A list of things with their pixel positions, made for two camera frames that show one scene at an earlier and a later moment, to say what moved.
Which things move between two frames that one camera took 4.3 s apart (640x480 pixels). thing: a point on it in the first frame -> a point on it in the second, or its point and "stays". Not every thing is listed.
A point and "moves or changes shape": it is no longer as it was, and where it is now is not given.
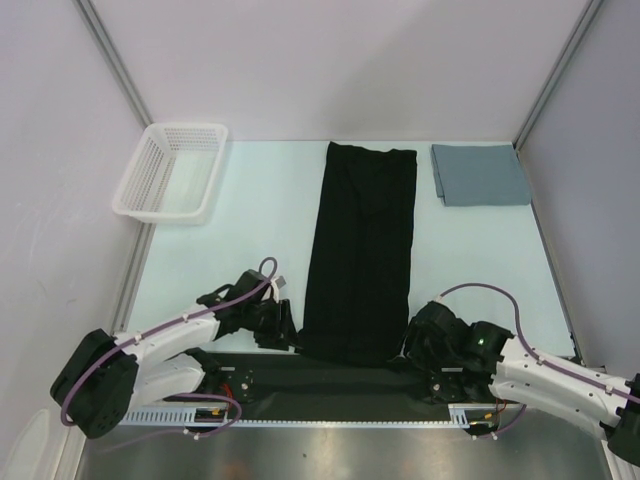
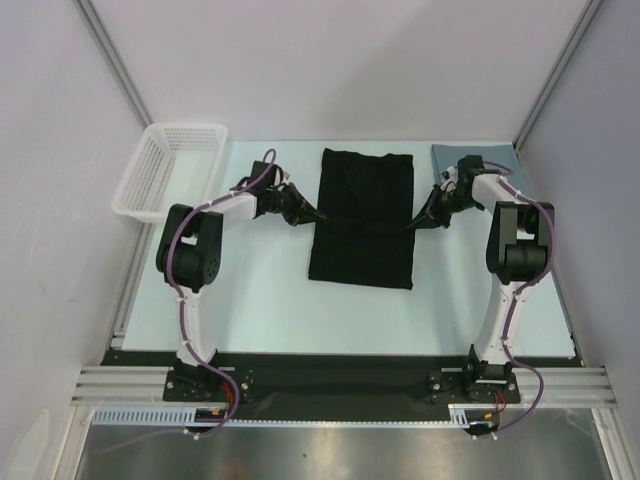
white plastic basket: (170, 173) stays
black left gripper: (281, 332) -> (300, 209)
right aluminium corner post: (540, 107) stays
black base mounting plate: (324, 385) stays
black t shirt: (357, 312) moves or changes shape
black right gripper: (422, 341) -> (438, 207)
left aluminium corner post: (117, 61) stays
